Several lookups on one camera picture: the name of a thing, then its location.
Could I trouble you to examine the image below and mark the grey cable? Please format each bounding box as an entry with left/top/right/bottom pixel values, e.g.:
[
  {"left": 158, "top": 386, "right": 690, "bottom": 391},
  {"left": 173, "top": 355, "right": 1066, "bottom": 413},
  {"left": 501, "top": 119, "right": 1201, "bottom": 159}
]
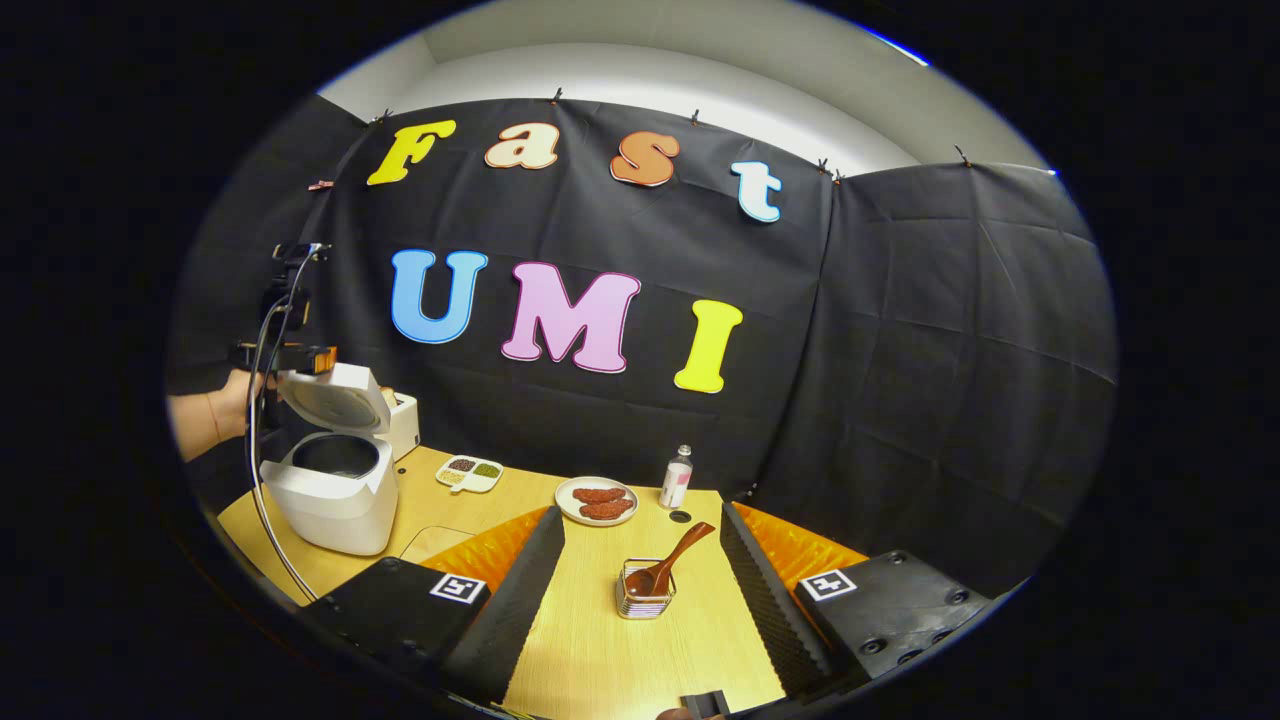
[{"left": 244, "top": 244, "right": 327, "bottom": 603}]

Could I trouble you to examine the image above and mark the white toaster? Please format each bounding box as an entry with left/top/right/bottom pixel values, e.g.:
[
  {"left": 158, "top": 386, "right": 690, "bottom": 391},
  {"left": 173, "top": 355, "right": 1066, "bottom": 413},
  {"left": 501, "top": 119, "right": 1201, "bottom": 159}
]
[{"left": 380, "top": 388, "right": 421, "bottom": 461}]

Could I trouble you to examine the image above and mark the white rice cooker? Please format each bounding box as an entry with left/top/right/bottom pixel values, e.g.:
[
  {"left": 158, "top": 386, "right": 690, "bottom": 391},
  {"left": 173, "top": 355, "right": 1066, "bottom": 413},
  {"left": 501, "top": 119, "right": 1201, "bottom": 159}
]
[{"left": 258, "top": 362, "right": 399, "bottom": 557}]

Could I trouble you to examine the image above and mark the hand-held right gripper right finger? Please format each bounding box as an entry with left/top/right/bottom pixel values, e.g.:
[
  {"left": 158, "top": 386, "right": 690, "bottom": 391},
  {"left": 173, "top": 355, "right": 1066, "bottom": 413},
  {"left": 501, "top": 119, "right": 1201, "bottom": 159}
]
[{"left": 718, "top": 500, "right": 993, "bottom": 699}]

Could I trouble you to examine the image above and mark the white divided bean dish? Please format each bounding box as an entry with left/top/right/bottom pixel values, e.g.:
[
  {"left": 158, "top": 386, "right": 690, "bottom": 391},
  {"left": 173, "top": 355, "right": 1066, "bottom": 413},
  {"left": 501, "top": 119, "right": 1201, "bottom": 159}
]
[{"left": 435, "top": 455, "right": 504, "bottom": 495}]

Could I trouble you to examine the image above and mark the clear bottle pink label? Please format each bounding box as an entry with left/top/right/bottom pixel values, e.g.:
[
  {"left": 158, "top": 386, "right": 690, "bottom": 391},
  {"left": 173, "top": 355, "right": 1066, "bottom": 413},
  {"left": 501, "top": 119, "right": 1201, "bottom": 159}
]
[{"left": 659, "top": 445, "right": 694, "bottom": 511}]

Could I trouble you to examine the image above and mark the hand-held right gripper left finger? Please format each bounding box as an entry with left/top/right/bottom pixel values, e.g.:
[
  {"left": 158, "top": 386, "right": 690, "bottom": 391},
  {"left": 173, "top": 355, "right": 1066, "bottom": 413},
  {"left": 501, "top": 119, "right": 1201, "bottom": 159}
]
[{"left": 298, "top": 505, "right": 567, "bottom": 706}]

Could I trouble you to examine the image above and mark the clear plastic container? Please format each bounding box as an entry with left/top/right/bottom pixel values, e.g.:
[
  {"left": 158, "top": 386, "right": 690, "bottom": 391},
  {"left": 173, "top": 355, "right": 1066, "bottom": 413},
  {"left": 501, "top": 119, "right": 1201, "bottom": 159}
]
[{"left": 398, "top": 524, "right": 481, "bottom": 567}]

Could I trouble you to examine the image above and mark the brown wooden spoon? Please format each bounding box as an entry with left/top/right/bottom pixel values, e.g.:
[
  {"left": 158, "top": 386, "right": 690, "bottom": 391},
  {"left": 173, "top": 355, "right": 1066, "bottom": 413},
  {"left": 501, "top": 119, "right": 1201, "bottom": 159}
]
[{"left": 624, "top": 521, "right": 717, "bottom": 599}]

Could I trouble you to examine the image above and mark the white round plate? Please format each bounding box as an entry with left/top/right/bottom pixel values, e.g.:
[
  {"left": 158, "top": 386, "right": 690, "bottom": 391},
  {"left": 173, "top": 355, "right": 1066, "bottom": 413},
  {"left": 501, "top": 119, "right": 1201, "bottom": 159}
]
[{"left": 554, "top": 475, "right": 639, "bottom": 527}]

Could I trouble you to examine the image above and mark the metal wire chopstick holder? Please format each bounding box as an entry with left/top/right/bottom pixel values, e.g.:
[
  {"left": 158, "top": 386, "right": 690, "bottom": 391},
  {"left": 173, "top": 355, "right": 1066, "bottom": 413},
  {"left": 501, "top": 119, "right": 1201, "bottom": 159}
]
[{"left": 615, "top": 558, "right": 678, "bottom": 621}]

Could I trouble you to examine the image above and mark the black backdrop cloth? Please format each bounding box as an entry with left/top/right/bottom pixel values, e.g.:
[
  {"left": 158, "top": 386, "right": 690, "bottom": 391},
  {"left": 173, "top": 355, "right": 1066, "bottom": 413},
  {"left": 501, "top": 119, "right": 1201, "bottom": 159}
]
[{"left": 165, "top": 95, "right": 1119, "bottom": 601}]

